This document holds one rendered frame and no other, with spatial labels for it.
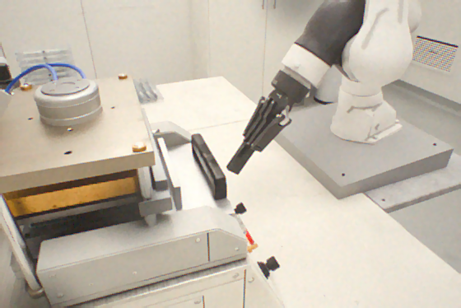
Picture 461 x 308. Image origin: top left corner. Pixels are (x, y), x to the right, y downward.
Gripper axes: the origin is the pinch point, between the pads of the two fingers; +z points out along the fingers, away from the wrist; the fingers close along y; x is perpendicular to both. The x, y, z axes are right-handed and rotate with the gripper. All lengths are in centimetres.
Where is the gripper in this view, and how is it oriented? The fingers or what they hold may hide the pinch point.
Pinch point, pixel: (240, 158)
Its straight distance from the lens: 73.1
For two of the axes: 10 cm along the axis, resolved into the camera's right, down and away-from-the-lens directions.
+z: -5.4, 8.0, 2.6
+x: 8.1, 4.1, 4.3
